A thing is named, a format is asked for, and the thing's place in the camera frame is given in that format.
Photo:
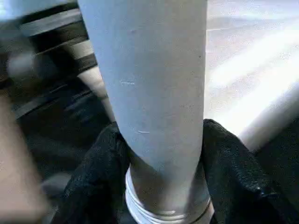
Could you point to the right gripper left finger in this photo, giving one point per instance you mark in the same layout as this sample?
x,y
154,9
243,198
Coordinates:
x,y
93,184

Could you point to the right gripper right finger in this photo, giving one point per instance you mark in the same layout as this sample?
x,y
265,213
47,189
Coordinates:
x,y
238,182

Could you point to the white plastic table top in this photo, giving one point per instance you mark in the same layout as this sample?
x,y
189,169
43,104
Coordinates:
x,y
245,58

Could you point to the white plastic table leg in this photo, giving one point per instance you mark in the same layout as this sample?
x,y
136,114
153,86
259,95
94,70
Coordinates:
x,y
151,70

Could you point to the black table mat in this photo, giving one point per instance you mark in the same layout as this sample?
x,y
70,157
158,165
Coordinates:
x,y
58,140

